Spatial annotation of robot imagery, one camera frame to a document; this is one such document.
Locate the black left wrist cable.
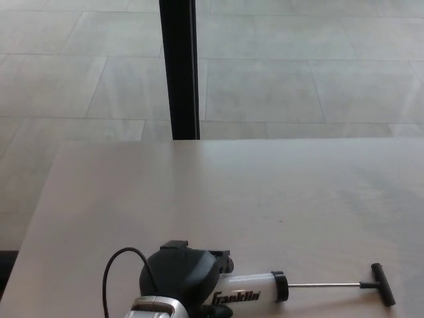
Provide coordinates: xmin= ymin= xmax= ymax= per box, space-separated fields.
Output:
xmin=103 ymin=246 xmax=160 ymax=318

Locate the black vertical post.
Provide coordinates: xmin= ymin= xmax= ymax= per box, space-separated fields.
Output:
xmin=158 ymin=0 xmax=201 ymax=140

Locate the white Franklin air pump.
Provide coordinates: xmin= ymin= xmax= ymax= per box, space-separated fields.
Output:
xmin=210 ymin=262 xmax=397 ymax=307

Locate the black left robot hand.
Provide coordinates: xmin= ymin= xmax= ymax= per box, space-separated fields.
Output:
xmin=138 ymin=240 xmax=236 ymax=318

